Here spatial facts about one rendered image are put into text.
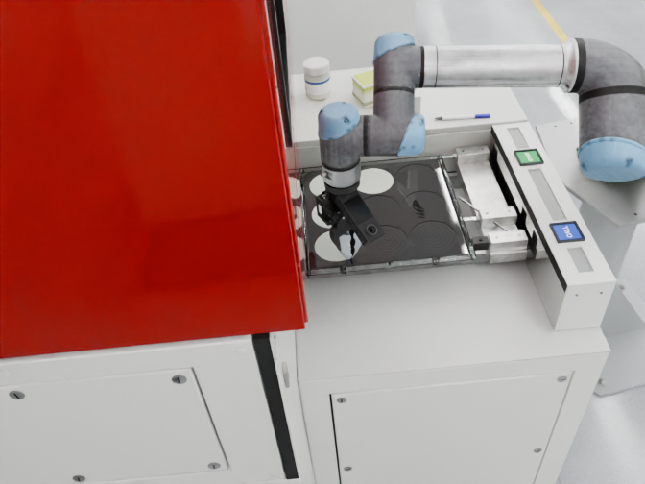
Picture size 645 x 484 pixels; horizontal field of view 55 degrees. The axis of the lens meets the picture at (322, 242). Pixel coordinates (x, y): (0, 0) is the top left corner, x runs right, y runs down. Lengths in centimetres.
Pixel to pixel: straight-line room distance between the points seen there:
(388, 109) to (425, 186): 44
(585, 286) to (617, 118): 32
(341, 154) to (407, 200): 39
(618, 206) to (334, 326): 78
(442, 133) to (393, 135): 52
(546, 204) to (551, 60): 36
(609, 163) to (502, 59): 26
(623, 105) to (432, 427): 77
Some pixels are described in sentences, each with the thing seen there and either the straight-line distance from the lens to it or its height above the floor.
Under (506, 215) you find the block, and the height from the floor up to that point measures 91.
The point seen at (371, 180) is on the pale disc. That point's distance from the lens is 156.
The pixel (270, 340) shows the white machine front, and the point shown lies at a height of 121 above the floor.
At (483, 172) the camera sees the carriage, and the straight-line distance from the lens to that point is 163.
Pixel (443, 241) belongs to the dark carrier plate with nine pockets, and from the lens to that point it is 140.
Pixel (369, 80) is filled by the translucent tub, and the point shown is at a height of 103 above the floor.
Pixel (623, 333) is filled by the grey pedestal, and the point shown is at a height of 1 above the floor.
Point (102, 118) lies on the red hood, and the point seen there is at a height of 157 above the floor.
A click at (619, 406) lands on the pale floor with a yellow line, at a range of 233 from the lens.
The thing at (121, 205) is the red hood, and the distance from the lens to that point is 69.
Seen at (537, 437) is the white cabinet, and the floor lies 50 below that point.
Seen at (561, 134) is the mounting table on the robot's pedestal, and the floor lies 82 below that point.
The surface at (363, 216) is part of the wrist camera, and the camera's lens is 122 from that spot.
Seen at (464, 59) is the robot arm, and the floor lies 132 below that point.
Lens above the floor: 187
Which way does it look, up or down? 44 degrees down
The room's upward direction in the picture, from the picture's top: 6 degrees counter-clockwise
